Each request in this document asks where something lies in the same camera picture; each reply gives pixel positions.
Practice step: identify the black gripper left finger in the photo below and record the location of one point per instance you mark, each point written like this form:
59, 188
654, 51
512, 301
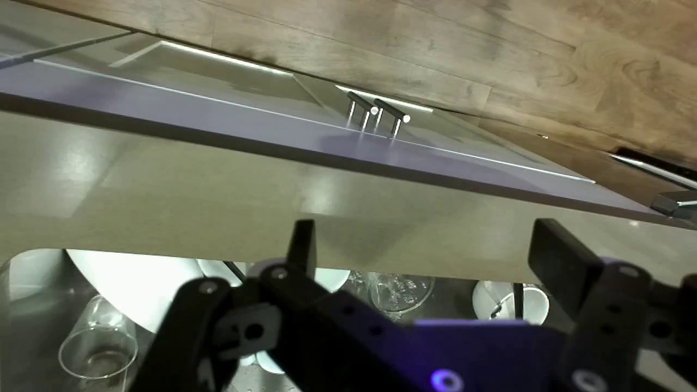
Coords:
301, 253

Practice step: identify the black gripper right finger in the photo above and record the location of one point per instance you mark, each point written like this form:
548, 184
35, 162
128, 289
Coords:
562, 263

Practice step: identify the white mug in sink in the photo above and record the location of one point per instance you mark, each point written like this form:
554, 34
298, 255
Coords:
495, 301

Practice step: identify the clear glass jar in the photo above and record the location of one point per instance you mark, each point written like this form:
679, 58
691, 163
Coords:
393, 294

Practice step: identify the large white plate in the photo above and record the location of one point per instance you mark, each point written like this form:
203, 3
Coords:
140, 285

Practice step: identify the clear drinking glass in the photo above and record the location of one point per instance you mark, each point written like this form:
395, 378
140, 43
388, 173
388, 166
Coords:
101, 345

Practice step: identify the purple cabinet front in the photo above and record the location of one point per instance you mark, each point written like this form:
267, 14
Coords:
35, 82

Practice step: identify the cabinet door handle left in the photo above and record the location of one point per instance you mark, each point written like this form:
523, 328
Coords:
360, 112

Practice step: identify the cabinet door handle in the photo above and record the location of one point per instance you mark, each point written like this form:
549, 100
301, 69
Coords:
360, 112
388, 118

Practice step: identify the cabinet door handle right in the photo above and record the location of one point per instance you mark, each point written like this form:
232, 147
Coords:
388, 118

